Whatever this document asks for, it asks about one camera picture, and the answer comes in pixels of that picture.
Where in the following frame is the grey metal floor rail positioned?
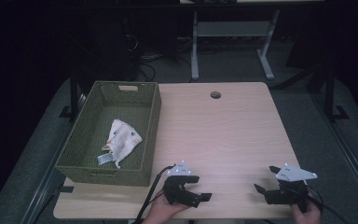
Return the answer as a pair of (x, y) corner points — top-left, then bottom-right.
(20, 92), (88, 224)
(310, 91), (358, 217)

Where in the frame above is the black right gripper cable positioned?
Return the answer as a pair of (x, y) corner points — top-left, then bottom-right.
(304, 184), (352, 224)

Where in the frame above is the white crumpled cloth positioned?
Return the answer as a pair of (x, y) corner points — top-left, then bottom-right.
(97, 119), (145, 170)

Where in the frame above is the green woven basket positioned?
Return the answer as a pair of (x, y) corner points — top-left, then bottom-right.
(55, 80), (163, 188)

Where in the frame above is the black tape strip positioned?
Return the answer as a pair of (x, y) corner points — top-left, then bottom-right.
(58, 185), (76, 194)

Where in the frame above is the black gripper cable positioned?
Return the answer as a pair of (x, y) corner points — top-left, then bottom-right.
(304, 184), (352, 224)
(134, 165), (175, 224)

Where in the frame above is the person's right hand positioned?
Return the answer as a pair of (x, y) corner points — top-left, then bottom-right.
(290, 201), (323, 224)

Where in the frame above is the person's left hand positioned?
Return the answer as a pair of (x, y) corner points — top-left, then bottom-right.
(141, 198), (190, 224)

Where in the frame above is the white metal desk frame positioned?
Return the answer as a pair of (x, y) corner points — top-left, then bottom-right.
(190, 8), (282, 81)

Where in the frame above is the tangle of floor cables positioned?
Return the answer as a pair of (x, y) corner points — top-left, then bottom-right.
(123, 33), (194, 82)

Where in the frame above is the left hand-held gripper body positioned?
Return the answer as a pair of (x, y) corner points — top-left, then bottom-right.
(162, 160), (201, 209)

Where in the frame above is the black metal stand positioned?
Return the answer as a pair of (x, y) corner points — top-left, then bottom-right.
(323, 63), (351, 123)
(59, 69), (82, 123)

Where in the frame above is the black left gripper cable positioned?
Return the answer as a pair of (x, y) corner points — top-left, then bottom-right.
(134, 165), (175, 224)

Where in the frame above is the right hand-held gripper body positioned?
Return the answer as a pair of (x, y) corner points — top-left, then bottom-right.
(265, 163), (319, 206)

